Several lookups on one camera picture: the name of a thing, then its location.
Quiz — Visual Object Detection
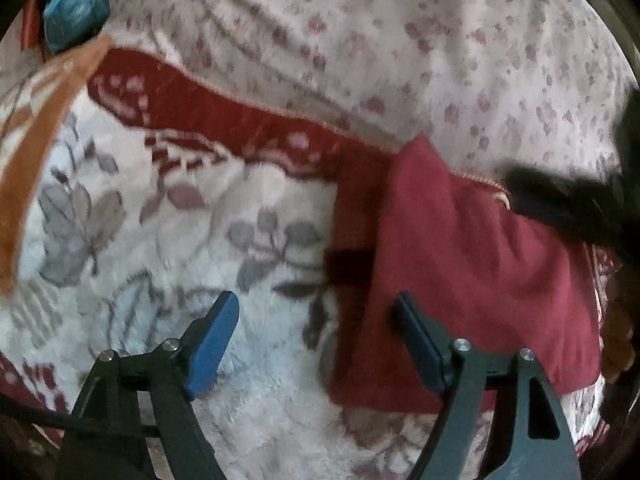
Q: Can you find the thick black cable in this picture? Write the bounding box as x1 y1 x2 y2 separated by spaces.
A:
0 394 161 438

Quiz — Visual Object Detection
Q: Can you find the person's right hand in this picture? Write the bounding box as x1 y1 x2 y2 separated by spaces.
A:
604 280 638 383

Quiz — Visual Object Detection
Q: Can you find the orange plush blanket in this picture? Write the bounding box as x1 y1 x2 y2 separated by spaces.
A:
0 35 113 296

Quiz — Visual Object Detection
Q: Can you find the dark red small garment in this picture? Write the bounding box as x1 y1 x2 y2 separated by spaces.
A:
325 135 608 413

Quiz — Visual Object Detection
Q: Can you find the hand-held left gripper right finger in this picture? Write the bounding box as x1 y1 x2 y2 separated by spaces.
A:
392 292 583 480

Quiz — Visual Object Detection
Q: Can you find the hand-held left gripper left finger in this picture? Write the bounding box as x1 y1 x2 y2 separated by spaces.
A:
54 291 241 480

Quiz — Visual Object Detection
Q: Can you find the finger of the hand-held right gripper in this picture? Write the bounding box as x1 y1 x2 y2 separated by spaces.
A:
504 162 601 243

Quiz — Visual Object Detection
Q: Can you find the blue bag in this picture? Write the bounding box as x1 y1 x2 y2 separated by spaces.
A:
42 0 111 53

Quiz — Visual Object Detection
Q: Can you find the white fluffy floral blanket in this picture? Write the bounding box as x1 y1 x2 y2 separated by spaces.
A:
0 47 621 480

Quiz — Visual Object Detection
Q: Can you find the pale floral bed sheet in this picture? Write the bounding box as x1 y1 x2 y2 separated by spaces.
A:
0 0 637 193

